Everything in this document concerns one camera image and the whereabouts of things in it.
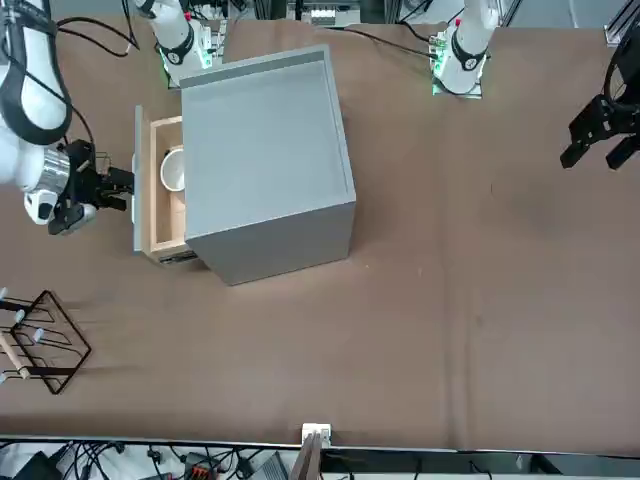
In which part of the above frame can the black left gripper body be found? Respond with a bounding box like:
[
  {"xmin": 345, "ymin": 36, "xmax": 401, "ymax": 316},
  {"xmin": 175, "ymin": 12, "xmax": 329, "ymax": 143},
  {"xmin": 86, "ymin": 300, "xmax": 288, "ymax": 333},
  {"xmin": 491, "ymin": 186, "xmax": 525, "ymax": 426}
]
[{"xmin": 602, "ymin": 37, "xmax": 640, "ymax": 134}]

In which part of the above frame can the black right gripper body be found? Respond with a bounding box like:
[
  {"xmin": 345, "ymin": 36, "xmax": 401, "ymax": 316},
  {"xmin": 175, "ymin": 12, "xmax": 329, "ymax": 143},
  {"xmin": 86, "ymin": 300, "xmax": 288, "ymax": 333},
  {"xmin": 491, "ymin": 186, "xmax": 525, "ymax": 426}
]
[{"xmin": 57, "ymin": 140, "xmax": 105, "ymax": 207}]

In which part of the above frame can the white cup with dark handle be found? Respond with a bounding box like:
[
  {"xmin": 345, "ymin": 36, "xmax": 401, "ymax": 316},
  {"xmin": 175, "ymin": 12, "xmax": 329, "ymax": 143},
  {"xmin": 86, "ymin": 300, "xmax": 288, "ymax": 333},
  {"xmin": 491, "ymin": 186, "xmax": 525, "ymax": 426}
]
[{"xmin": 159, "ymin": 148, "xmax": 189, "ymax": 192}]

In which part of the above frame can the gray drawer with white handle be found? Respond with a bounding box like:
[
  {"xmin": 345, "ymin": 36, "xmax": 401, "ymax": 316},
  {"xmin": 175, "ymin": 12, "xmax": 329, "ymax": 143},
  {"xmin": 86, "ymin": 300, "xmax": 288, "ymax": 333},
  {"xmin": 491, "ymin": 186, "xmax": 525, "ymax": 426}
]
[{"xmin": 130, "ymin": 104, "xmax": 199, "ymax": 265}]

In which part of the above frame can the gray metal cabinet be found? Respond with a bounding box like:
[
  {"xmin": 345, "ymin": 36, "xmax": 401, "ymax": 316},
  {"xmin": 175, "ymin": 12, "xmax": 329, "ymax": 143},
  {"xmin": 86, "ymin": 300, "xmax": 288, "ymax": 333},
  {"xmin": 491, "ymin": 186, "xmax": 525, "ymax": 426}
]
[{"xmin": 178, "ymin": 43, "xmax": 357, "ymax": 287}]

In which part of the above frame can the red black connector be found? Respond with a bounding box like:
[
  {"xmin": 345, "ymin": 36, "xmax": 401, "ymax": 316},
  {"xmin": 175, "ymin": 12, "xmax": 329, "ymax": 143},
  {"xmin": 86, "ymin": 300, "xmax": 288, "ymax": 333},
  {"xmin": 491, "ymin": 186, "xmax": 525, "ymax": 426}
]
[{"xmin": 182, "ymin": 451, "xmax": 222, "ymax": 476}]

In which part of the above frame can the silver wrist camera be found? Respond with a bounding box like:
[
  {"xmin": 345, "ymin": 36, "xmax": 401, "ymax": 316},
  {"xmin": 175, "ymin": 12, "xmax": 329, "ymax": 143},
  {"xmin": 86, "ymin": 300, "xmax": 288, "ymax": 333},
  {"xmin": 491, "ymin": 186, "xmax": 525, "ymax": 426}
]
[{"xmin": 47, "ymin": 201, "xmax": 99, "ymax": 237}]

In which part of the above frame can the black wire cup rack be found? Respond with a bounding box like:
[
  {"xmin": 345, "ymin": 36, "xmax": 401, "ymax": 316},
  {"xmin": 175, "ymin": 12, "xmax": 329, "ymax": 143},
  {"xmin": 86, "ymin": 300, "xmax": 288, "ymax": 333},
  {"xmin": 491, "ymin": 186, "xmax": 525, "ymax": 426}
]
[{"xmin": 0, "ymin": 287, "xmax": 92, "ymax": 396}]

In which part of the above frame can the black base cable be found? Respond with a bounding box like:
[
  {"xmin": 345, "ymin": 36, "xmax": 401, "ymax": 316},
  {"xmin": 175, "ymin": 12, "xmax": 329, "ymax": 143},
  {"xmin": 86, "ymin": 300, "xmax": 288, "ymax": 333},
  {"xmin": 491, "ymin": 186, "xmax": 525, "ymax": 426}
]
[{"xmin": 314, "ymin": 24, "xmax": 441, "ymax": 57}]

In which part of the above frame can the aluminium post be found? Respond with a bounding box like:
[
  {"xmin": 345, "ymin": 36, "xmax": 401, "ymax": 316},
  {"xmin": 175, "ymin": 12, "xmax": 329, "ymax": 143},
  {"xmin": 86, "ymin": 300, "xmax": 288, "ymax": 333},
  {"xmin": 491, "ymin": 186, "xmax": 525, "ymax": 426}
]
[{"xmin": 292, "ymin": 423, "xmax": 333, "ymax": 480}]

